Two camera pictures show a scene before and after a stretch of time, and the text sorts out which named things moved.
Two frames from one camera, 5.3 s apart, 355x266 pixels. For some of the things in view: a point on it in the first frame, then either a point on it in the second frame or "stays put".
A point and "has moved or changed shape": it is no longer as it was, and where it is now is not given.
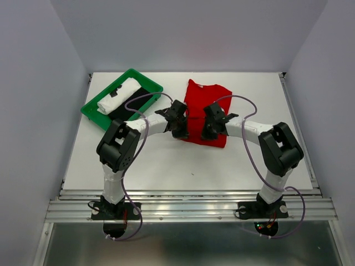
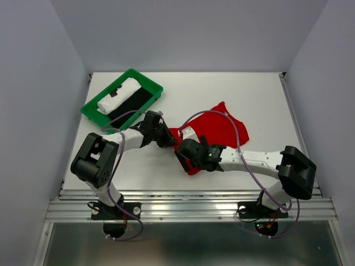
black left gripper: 183,133 → 168,140
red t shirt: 198,97 has moved or changed shape
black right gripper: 207,136 → 182,159
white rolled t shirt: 128,87 stays put
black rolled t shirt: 121,113 stays put
